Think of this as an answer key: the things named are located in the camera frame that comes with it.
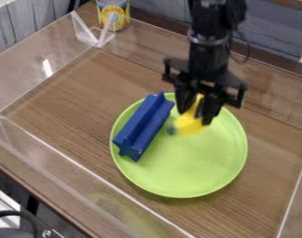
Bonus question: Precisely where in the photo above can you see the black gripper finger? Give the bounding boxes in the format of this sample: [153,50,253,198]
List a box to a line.
[202,92,225,126]
[176,83,197,114]

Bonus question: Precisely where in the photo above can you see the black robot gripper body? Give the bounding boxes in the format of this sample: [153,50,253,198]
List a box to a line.
[162,58,249,108]

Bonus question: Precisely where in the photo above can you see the yellow toy banana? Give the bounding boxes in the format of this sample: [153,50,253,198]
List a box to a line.
[168,94,205,136]

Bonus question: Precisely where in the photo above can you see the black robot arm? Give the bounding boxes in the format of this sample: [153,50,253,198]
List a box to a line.
[162,0,249,126]

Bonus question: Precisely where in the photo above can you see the green round plate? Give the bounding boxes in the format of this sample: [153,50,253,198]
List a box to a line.
[110,99,248,198]

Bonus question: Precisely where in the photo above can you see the blue star-shaped block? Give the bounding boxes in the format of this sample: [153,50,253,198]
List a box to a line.
[113,92,174,162]

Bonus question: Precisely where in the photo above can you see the clear acrylic enclosure walls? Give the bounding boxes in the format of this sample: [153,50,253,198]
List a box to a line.
[0,10,302,238]

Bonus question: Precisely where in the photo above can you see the black cable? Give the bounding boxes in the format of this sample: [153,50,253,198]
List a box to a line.
[0,209,39,238]

